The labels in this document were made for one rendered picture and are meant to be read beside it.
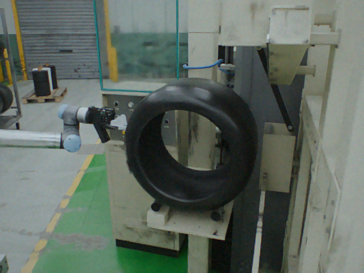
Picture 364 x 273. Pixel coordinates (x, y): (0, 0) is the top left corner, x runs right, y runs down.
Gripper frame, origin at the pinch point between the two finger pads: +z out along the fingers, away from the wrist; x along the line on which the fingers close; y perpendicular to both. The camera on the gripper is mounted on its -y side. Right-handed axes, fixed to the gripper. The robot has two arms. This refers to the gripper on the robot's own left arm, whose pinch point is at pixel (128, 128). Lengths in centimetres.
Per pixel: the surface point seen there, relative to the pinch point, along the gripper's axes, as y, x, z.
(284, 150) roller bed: -5, 21, 71
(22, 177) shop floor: -147, 141, -196
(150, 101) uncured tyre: 17.4, -9.8, 13.7
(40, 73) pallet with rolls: -108, 464, -423
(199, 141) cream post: -11.8, 27.7, 28.8
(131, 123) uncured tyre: 6.5, -10.2, 5.8
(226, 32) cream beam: 48, -33, 44
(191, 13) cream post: 52, 29, 17
